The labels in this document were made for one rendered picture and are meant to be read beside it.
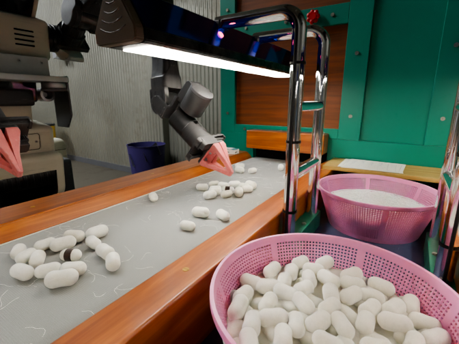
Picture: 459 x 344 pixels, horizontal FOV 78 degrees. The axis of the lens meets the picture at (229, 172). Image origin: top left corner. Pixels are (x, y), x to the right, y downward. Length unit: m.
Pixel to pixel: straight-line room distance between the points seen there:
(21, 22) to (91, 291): 0.88
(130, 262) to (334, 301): 0.28
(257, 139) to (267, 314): 0.83
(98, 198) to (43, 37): 0.62
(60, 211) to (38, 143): 0.50
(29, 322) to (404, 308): 0.41
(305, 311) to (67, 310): 0.27
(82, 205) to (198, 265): 0.36
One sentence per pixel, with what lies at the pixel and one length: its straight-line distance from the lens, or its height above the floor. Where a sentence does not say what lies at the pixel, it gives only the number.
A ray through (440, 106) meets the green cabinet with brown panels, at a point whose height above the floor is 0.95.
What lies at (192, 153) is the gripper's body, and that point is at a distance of 0.66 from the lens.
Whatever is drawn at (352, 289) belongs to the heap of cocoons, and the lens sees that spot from 0.40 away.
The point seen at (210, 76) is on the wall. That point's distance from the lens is 3.03.
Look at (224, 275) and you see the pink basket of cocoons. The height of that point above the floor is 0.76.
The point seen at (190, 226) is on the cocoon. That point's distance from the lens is 0.52.
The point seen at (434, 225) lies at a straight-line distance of 0.66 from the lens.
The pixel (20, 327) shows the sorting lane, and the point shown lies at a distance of 0.40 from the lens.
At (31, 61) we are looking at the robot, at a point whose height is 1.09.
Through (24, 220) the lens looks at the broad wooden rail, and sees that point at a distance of 0.63.
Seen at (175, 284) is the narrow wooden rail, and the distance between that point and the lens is 0.35.
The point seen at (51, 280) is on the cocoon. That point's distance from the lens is 0.43.
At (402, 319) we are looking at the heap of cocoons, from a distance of 0.38.
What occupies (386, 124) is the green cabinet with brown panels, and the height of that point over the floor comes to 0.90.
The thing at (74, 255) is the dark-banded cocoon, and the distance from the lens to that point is 0.48.
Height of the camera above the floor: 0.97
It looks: 14 degrees down
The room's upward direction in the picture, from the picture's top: straight up
